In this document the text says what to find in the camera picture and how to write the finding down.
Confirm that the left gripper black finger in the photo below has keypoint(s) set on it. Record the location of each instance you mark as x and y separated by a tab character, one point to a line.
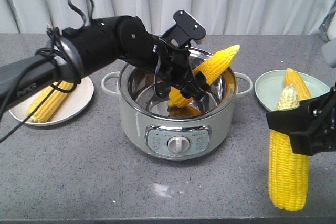
191	90
201	81

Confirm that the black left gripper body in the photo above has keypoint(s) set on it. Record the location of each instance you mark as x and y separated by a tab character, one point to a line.
172	67

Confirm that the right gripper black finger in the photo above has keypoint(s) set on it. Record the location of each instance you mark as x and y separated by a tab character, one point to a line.
298	119
303	144

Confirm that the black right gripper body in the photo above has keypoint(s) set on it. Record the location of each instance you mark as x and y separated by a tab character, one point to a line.
322	127

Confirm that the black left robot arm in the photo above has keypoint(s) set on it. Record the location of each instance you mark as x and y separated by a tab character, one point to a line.
76	53

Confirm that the green electric cooking pot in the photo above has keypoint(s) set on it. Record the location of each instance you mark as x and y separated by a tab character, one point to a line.
160	128

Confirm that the green round plate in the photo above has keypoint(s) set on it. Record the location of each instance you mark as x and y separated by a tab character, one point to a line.
268	87

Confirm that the white round plate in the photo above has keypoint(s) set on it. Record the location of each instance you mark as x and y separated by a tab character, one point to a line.
72	105

